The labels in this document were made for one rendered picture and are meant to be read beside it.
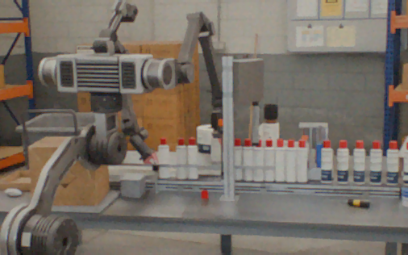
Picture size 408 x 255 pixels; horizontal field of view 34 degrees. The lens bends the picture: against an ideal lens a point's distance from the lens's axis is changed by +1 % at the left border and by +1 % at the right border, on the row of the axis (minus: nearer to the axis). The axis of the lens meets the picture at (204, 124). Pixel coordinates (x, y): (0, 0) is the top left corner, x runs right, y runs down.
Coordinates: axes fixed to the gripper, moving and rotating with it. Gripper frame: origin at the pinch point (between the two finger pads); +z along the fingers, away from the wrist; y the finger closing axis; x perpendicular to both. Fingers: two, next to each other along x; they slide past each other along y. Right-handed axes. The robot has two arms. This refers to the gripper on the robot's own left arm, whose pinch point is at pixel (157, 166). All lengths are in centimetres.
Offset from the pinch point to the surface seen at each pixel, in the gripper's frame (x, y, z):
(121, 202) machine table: 14.5, -28.7, 1.3
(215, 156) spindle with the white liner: -20.3, 23.4, 16.3
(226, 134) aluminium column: -42.4, -17.0, 7.7
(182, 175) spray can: -8.5, -3.3, 11.0
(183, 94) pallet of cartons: 54, 352, -27
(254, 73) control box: -69, -10, -6
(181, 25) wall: 34, 481, -95
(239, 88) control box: -61, -18, -5
